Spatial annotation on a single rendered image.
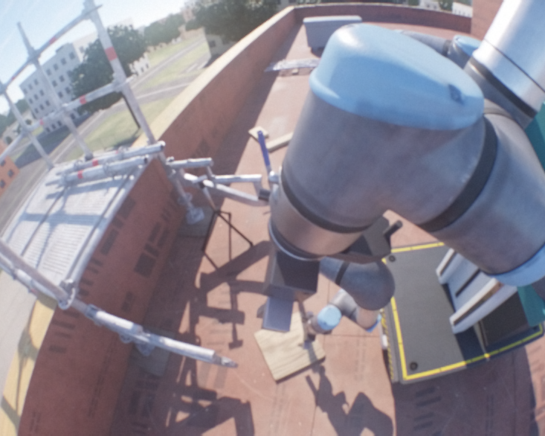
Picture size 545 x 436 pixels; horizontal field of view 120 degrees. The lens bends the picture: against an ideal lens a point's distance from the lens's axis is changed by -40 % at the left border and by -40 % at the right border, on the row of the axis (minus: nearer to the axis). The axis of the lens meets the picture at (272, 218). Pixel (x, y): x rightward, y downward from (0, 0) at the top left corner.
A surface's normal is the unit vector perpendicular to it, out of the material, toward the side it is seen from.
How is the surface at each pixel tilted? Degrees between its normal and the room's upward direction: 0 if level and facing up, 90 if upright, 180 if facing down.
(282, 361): 0
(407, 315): 0
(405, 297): 0
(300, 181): 77
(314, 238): 92
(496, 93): 81
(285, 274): 25
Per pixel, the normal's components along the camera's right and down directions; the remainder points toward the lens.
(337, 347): -0.18, -0.64
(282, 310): 0.21, -0.49
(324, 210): -0.45, 0.72
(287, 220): -0.73, 0.51
